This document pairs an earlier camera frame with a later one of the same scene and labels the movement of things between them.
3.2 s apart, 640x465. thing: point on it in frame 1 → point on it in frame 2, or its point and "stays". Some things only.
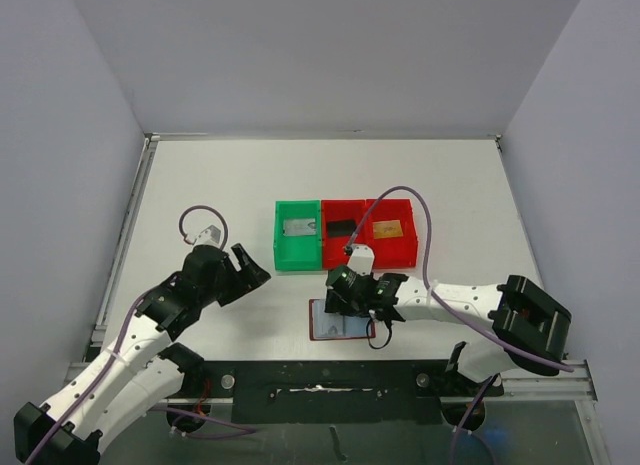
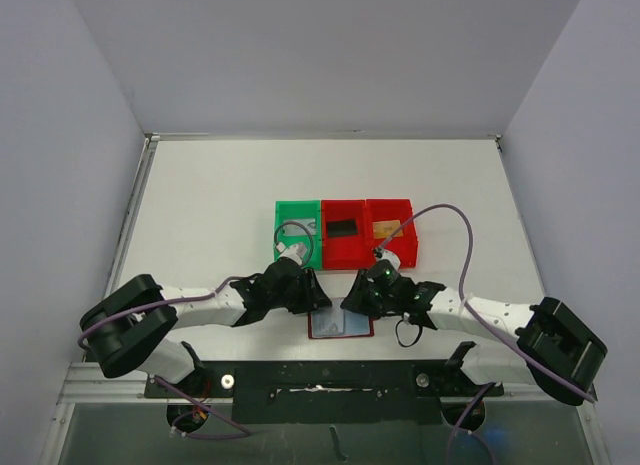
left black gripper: x=248 y=278 → x=312 y=297
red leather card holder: x=325 y=325 stays
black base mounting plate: x=331 y=392 stays
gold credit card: x=387 y=229 stays
